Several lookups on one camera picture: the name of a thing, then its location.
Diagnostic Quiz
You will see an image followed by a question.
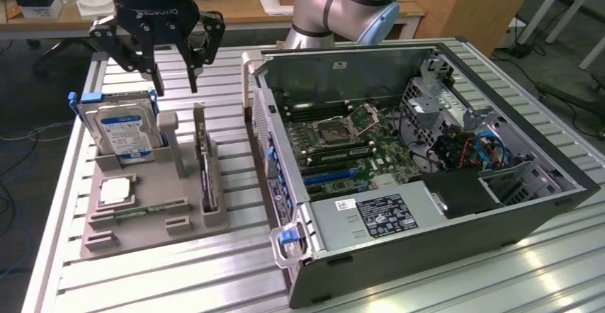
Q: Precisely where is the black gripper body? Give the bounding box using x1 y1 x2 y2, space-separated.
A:
104 0 200 47

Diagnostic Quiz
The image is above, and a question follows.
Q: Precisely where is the graphics card with metal bracket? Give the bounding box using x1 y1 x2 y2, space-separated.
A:
192 102 221 217

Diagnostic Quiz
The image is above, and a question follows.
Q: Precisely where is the blue expansion slot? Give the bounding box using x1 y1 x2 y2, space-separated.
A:
302 169 356 186

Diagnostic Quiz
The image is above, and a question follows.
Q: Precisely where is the white round holder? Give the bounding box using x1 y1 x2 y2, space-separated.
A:
76 0 117 21

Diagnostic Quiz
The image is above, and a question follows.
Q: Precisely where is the black chair base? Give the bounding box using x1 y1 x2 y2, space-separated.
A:
28 38 95 76
533 75 605 107

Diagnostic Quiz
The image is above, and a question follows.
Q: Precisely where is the white paper stack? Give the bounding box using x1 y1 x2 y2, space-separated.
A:
256 0 296 17

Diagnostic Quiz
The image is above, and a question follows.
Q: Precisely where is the wooden desk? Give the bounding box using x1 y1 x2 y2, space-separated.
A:
0 0 426 50

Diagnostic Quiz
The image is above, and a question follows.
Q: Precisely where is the hard disk with blue carrier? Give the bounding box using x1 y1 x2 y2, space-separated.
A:
68 88 160 167

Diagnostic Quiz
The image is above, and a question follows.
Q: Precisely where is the white box black lid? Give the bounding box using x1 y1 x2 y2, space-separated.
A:
12 0 64 19

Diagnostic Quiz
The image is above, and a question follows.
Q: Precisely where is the CPU socket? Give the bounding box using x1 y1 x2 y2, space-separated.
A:
308 114 364 149

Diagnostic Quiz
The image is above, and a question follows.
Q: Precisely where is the silver CPU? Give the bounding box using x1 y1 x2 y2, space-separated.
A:
99 177 133 204

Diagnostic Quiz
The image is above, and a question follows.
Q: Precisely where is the grey parts rack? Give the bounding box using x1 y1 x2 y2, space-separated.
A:
79 110 231 261

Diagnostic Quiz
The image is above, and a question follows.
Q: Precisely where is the metal socket cover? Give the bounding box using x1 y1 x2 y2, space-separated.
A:
347 102 383 137

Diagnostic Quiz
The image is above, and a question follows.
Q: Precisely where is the black RAM stick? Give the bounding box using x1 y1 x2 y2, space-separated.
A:
307 145 374 166

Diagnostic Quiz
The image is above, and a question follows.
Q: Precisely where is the green RAM stick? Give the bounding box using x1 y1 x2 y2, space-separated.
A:
112 203 173 220

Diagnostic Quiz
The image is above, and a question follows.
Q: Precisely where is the perforated metal disk bay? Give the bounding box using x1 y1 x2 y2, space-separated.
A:
399 75 474 144

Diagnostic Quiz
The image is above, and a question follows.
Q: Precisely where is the green motherboard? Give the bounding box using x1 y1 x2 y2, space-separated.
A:
271 91 426 199

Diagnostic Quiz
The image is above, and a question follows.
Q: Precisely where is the wooden cabinet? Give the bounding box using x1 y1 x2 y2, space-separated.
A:
410 0 542 57

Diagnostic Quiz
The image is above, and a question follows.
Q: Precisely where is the grey power supply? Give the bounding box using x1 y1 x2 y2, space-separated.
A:
306 180 448 254

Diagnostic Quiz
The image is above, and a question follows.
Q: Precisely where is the black power adapter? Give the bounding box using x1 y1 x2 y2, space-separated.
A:
507 42 535 59

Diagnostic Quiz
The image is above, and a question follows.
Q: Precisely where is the black plastic shroud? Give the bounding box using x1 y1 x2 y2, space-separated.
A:
419 169 505 220

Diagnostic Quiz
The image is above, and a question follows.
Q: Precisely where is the grey slanted disk bay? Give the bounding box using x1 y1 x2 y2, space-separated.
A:
477 156 563 207

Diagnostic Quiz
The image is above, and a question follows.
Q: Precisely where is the open black PC case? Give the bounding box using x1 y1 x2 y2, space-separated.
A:
240 40 602 310

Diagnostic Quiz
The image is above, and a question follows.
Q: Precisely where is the red wire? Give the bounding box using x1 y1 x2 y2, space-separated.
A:
461 137 474 167

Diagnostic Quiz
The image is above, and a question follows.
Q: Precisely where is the blue wire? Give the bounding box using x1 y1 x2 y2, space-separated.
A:
474 130 514 167

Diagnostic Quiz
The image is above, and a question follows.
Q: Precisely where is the white table frame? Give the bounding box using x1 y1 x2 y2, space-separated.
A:
514 0 605 72

